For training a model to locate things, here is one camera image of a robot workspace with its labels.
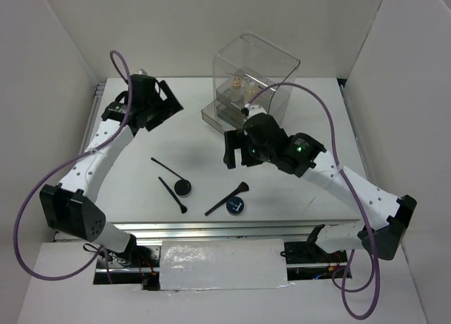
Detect small gold cap bottle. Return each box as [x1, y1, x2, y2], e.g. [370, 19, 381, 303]
[231, 77, 242, 102]

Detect cream foundation bottle gold collar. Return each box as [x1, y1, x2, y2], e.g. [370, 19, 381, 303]
[246, 82, 259, 103]

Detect black thin makeup brush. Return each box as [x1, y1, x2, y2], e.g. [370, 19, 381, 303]
[150, 157, 186, 180]

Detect blue round jar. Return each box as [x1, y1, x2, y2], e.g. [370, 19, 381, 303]
[225, 196, 245, 216]

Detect clear acrylic makeup organizer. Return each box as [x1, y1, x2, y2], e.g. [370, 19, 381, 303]
[201, 32, 301, 134]

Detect black round compact jar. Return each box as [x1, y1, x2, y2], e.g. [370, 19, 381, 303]
[174, 179, 192, 198]

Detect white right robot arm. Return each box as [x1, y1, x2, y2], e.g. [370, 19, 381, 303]
[223, 113, 417, 262]

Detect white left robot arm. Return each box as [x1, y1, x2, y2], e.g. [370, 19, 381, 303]
[39, 74, 183, 267]

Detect black fan makeup brush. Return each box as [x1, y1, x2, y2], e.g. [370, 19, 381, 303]
[204, 182, 249, 216]

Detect black small makeup brush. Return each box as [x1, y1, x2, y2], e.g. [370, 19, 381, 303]
[158, 177, 187, 214]

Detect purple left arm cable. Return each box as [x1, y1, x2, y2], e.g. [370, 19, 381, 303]
[16, 50, 136, 285]

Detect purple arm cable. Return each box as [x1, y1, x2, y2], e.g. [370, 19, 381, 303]
[16, 50, 136, 285]
[241, 82, 378, 320]

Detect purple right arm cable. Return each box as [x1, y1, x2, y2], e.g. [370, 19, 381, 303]
[241, 82, 378, 320]

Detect aluminium frame rail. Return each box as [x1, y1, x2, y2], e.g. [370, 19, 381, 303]
[52, 218, 374, 241]

